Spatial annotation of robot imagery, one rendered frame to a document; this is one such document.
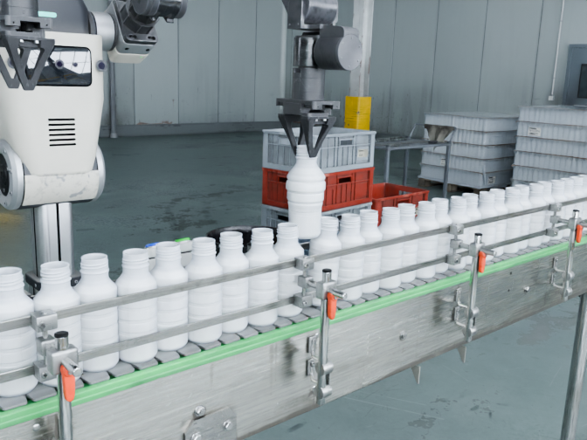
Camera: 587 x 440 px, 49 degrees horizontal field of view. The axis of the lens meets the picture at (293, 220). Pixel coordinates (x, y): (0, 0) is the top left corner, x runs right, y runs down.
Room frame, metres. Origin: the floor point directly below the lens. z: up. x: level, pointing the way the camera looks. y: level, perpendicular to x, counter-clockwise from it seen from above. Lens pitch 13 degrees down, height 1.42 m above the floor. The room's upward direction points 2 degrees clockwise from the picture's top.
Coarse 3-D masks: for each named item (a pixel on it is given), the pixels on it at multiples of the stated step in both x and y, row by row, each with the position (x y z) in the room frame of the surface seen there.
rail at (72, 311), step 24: (504, 216) 1.51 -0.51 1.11; (384, 240) 1.22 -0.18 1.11; (408, 240) 1.27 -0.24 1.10; (504, 240) 1.53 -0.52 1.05; (288, 264) 1.05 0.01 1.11; (432, 264) 1.33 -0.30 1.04; (168, 288) 0.90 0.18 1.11; (192, 288) 0.92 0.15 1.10; (336, 288) 1.13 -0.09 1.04; (72, 312) 0.80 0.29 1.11; (240, 312) 0.99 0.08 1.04; (144, 336) 0.87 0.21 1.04; (168, 336) 0.89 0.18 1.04
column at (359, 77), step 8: (360, 0) 11.35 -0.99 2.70; (368, 0) 11.50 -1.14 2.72; (360, 8) 11.34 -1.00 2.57; (368, 8) 11.50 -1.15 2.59; (360, 16) 11.34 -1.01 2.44; (368, 16) 11.50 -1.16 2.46; (360, 24) 11.33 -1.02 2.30; (368, 24) 11.49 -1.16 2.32; (360, 32) 11.32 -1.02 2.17; (368, 32) 11.48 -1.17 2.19; (360, 40) 11.31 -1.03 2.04; (368, 40) 11.47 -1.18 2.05; (368, 48) 11.47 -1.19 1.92; (368, 56) 11.46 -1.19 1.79; (360, 64) 11.29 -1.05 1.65; (368, 64) 11.45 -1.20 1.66; (352, 72) 11.42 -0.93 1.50; (360, 72) 11.29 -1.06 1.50; (368, 72) 11.44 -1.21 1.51; (352, 80) 11.41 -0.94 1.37; (360, 80) 11.29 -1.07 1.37; (368, 80) 11.43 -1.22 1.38; (352, 88) 11.40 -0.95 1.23; (360, 88) 11.47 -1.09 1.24; (368, 88) 11.44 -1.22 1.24; (352, 96) 11.40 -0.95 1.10; (360, 96) 11.47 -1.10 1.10
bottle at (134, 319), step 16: (128, 256) 0.88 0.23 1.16; (144, 256) 0.89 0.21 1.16; (128, 272) 0.88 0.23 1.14; (144, 272) 0.89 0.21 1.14; (128, 288) 0.87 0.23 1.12; (144, 288) 0.87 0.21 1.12; (128, 304) 0.87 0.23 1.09; (144, 304) 0.87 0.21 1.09; (128, 320) 0.87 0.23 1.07; (144, 320) 0.87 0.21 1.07; (128, 336) 0.87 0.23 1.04; (128, 352) 0.87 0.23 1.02; (144, 352) 0.87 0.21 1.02
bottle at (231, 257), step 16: (224, 240) 1.01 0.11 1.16; (240, 240) 1.02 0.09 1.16; (224, 256) 1.00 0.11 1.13; (240, 256) 1.01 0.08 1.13; (224, 272) 0.99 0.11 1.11; (224, 288) 0.99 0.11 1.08; (240, 288) 1.00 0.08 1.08; (224, 304) 0.99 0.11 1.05; (240, 304) 1.00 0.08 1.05; (240, 320) 1.00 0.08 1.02
